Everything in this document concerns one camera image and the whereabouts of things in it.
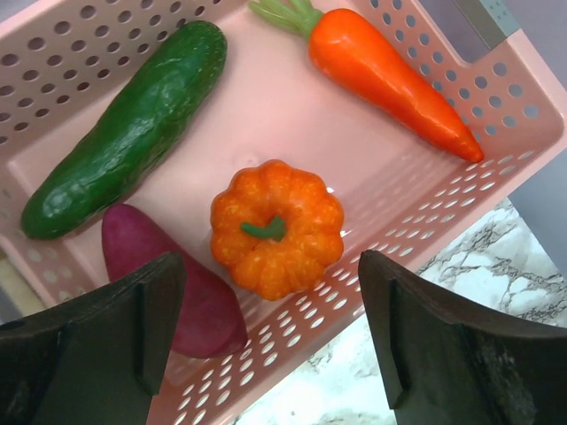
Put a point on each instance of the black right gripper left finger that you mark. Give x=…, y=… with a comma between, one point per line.
x=96, y=359

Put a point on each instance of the pink perforated basket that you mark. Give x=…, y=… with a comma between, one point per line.
x=62, y=62

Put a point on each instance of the orange carrot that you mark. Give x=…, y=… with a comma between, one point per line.
x=350, y=51

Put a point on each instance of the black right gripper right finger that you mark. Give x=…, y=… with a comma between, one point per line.
x=445, y=359

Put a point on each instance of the orange mini pumpkin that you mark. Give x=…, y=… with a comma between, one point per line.
x=276, y=229

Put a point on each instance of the green cucumber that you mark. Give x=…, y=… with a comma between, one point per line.
x=138, y=128

